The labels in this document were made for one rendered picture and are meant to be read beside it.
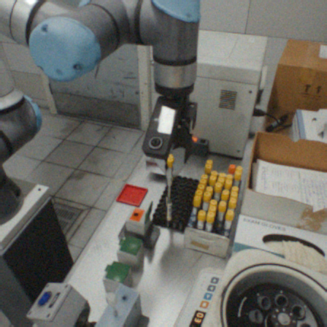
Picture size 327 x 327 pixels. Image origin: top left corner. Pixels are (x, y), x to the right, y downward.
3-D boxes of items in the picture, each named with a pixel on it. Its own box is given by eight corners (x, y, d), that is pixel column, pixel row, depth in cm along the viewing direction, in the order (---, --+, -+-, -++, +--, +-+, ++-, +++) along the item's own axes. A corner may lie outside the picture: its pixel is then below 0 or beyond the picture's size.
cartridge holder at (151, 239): (127, 222, 77) (125, 213, 74) (160, 231, 74) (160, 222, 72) (117, 239, 73) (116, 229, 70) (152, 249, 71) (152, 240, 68)
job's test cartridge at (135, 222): (133, 222, 75) (131, 206, 71) (151, 228, 74) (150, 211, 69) (127, 235, 72) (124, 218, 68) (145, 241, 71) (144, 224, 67)
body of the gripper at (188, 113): (197, 127, 64) (201, 73, 56) (187, 151, 58) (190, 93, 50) (163, 121, 66) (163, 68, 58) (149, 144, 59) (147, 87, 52)
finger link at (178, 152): (191, 165, 69) (192, 131, 63) (185, 182, 64) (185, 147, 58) (178, 163, 69) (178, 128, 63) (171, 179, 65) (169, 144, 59)
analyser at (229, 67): (183, 104, 123) (187, 28, 103) (252, 116, 116) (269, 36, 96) (158, 147, 101) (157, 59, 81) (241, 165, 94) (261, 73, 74)
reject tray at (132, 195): (125, 185, 87) (125, 182, 86) (148, 190, 85) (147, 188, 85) (115, 201, 82) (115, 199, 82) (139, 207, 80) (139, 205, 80)
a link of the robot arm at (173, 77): (191, 68, 47) (142, 63, 49) (190, 95, 50) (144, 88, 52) (201, 52, 52) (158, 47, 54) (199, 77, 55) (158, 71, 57)
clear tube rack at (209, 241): (203, 188, 86) (205, 170, 81) (238, 197, 83) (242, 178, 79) (183, 247, 71) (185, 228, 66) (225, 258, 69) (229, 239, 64)
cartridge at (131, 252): (125, 251, 70) (122, 233, 66) (144, 257, 69) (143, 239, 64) (118, 266, 67) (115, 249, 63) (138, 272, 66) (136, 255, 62)
